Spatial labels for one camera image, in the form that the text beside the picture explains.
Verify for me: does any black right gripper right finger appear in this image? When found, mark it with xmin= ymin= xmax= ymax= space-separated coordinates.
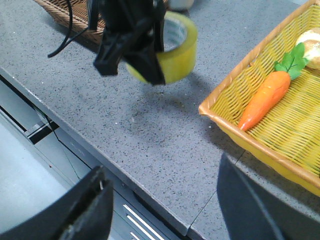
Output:
xmin=217 ymin=153 xmax=289 ymax=240

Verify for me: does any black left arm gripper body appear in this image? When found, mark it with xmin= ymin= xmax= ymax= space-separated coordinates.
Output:
xmin=88 ymin=0 xmax=167 ymax=38

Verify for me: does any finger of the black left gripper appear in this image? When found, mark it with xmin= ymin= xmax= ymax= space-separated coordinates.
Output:
xmin=123 ymin=17 xmax=165 ymax=85
xmin=93 ymin=29 xmax=132 ymax=76

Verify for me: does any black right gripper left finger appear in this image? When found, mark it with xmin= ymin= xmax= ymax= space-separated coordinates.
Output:
xmin=0 ymin=166 xmax=113 ymax=240

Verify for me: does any yellow tape roll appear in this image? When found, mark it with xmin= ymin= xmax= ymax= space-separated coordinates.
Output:
xmin=126 ymin=11 xmax=198 ymax=85

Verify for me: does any white appliance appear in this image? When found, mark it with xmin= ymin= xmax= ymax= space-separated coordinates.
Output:
xmin=168 ymin=0 xmax=194 ymax=11

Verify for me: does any brown wicker basket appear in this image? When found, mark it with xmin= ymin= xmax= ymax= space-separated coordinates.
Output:
xmin=34 ymin=0 xmax=105 ymax=44

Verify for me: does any yellow woven basket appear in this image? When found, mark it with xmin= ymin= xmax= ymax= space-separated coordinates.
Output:
xmin=199 ymin=0 xmax=320 ymax=195

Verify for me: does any orange toy carrot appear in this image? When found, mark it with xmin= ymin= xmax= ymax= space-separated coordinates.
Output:
xmin=237 ymin=42 xmax=309 ymax=131

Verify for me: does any toy bread croissant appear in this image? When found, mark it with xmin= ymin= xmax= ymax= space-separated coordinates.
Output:
xmin=295 ymin=27 xmax=320 ymax=70

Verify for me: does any black cable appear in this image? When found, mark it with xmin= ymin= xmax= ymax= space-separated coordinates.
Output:
xmin=47 ymin=0 xmax=91 ymax=59

